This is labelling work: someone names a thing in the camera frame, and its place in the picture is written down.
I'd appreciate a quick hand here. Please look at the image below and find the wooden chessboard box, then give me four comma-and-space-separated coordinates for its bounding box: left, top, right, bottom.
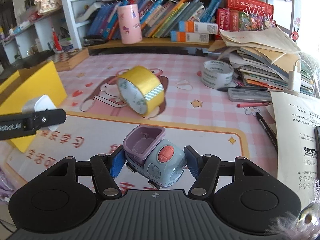
47, 48, 89, 72

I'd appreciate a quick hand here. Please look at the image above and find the grey pencil case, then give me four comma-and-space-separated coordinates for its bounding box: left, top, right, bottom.
227, 88, 272, 102

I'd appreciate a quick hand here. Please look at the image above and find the grey purple toy car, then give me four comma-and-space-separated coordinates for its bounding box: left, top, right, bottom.
123, 125, 187, 189

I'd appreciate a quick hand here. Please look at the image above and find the red dictionary book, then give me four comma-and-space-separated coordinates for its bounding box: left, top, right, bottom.
224, 0, 273, 15

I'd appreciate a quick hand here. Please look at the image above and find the clear tape roll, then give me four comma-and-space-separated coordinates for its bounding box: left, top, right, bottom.
201, 60, 234, 89

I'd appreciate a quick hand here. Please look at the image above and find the yellow tape roll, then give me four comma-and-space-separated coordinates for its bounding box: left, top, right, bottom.
117, 66, 165, 116

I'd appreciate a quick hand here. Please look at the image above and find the pink checkered tablecloth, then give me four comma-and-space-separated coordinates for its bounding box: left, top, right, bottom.
1, 54, 277, 188

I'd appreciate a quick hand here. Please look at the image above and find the yellow cardboard box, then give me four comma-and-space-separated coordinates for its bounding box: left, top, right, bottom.
1, 61, 67, 152

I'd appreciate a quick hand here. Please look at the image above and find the stack of papers and books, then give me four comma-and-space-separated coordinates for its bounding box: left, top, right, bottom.
208, 27, 314, 96

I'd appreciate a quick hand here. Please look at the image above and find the white charger plug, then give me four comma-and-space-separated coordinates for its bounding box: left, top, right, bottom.
21, 95, 65, 132

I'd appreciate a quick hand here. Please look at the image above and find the row of leaning books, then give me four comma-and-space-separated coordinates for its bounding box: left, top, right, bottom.
84, 0, 221, 46

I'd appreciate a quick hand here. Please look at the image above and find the orange blue box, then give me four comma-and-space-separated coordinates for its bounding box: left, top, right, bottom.
170, 31, 209, 44
178, 21, 219, 35

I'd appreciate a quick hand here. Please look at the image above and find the upper orange blue box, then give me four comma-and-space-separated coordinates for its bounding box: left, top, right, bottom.
178, 21, 219, 35

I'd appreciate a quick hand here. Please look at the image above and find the lower orange blue box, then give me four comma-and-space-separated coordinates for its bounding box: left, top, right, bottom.
170, 31, 209, 44

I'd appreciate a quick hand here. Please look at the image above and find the black smartphone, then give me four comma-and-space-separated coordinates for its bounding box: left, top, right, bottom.
314, 126, 320, 160

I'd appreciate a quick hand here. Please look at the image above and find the pink cylindrical container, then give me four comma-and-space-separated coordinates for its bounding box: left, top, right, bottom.
117, 4, 143, 44

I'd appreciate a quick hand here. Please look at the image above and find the white paper sheet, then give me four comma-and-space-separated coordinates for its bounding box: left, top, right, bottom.
271, 92, 319, 194

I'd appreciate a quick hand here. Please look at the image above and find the small white charger adapter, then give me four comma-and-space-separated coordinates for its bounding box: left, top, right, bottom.
288, 59, 302, 93

